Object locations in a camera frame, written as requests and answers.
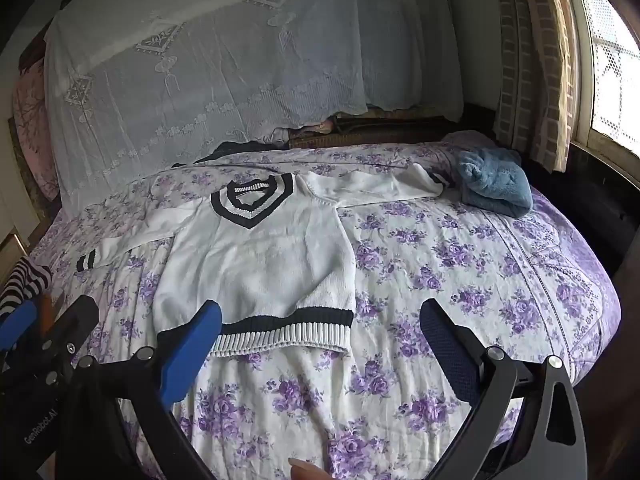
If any white sweater with navy stripes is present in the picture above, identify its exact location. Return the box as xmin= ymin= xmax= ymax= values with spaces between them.
xmin=76 ymin=162 xmax=457 ymax=358

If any person's right hand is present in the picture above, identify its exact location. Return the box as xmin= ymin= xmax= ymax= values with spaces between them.
xmin=288 ymin=457 xmax=332 ymax=480

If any brown woven mat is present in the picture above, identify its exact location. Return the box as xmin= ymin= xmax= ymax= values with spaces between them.
xmin=287 ymin=116 xmax=463 ymax=150

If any black white striped cloth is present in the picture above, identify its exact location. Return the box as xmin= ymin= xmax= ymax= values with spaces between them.
xmin=0 ymin=256 xmax=53 ymax=322

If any pale pink cloth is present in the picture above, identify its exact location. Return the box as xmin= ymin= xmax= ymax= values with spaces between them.
xmin=255 ymin=117 xmax=337 ymax=145

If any blue fluffy towel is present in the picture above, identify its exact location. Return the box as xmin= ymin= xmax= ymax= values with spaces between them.
xmin=457 ymin=149 xmax=534 ymax=219

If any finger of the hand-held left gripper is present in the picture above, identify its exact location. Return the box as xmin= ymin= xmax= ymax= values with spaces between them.
xmin=0 ymin=300 xmax=40 ymax=353
xmin=42 ymin=294 xmax=100 ymax=368

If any purple floral bedspread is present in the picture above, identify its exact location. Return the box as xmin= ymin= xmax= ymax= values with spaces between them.
xmin=31 ymin=137 xmax=622 ymax=480

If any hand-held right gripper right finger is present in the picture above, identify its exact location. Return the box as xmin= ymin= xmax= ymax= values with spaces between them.
xmin=419 ymin=298 xmax=589 ymax=480

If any pink patterned blanket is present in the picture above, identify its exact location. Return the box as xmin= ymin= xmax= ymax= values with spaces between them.
xmin=12 ymin=57 xmax=60 ymax=201

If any white lace cover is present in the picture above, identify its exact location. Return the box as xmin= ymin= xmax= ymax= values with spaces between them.
xmin=44 ymin=0 xmax=466 ymax=213

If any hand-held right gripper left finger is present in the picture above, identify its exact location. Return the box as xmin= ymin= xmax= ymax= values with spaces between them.
xmin=54 ymin=300 xmax=223 ymax=480

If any beige checked curtain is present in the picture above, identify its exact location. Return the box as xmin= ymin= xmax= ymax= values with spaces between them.
xmin=491 ymin=0 xmax=582 ymax=173

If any window with lace curtain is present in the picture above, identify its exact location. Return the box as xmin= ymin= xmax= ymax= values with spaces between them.
xmin=557 ymin=0 xmax=640 ymax=148

